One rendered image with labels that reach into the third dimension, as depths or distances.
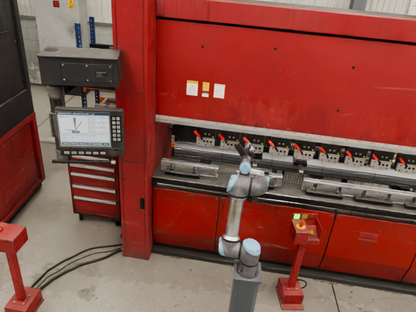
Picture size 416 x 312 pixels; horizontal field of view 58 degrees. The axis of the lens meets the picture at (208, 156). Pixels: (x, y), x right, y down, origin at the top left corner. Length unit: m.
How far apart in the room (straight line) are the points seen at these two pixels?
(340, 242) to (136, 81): 2.17
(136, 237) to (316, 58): 2.15
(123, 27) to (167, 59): 0.41
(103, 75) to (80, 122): 0.37
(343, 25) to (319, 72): 0.35
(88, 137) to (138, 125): 0.40
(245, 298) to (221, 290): 0.86
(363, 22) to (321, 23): 0.27
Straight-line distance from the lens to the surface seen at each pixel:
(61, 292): 3.59
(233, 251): 2.45
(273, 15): 2.77
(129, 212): 3.42
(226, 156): 3.47
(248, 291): 2.64
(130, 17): 2.74
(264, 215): 3.31
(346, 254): 3.63
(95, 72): 2.62
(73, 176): 3.91
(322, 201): 3.25
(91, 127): 2.74
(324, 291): 3.74
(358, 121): 3.07
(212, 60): 2.88
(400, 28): 2.92
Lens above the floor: 2.62
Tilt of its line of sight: 29 degrees down
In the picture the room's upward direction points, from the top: 5 degrees clockwise
